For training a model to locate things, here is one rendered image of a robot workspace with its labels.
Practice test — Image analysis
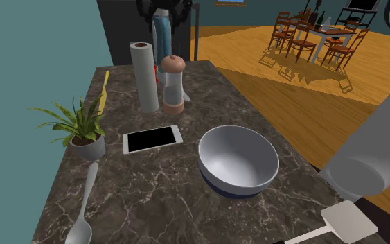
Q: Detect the blue and white bottle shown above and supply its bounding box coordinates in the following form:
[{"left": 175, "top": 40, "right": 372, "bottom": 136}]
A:
[{"left": 152, "top": 8, "right": 173, "bottom": 85}]

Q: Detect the white paper towel roll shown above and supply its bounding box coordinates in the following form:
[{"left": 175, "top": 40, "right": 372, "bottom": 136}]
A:
[{"left": 129, "top": 42, "right": 160, "bottom": 114}]

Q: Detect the wooden and clear pepper mill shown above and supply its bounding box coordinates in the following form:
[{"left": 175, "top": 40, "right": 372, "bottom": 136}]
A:
[{"left": 160, "top": 54, "right": 187, "bottom": 115}]

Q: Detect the yellow knife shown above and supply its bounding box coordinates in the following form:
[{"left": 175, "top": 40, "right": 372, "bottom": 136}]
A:
[{"left": 98, "top": 69, "right": 111, "bottom": 116}]

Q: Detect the brown wooden chair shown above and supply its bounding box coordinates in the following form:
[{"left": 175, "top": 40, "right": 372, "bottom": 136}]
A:
[
  {"left": 267, "top": 11, "right": 292, "bottom": 52},
  {"left": 320, "top": 28, "right": 371, "bottom": 72},
  {"left": 285, "top": 20, "right": 318, "bottom": 64},
  {"left": 325, "top": 19, "right": 360, "bottom": 48}
]

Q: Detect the white phone with black screen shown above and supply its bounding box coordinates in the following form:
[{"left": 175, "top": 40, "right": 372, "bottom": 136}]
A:
[{"left": 122, "top": 124, "right": 184, "bottom": 155}]

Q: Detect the green plant in grey pot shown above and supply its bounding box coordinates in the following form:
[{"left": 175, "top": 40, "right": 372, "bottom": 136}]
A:
[{"left": 28, "top": 95, "right": 107, "bottom": 162}]

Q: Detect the white dining table with bottles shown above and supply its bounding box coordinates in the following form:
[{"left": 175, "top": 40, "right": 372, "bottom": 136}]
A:
[{"left": 274, "top": 0, "right": 358, "bottom": 66}]

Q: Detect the white bowl with blue base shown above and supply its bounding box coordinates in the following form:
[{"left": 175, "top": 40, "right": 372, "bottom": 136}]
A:
[{"left": 197, "top": 125, "right": 281, "bottom": 200}]

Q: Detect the black shelf unit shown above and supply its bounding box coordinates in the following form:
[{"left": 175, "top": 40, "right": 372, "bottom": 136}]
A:
[{"left": 334, "top": 0, "right": 382, "bottom": 30}]

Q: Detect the grey spoon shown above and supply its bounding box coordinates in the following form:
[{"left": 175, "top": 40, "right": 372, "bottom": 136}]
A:
[{"left": 64, "top": 162, "right": 100, "bottom": 244}]

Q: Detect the white spatula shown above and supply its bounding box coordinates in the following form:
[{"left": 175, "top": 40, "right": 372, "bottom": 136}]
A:
[{"left": 283, "top": 200, "right": 379, "bottom": 244}]

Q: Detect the framed wall picture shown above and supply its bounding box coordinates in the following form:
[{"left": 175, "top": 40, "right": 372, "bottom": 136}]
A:
[{"left": 214, "top": 0, "right": 248, "bottom": 7}]

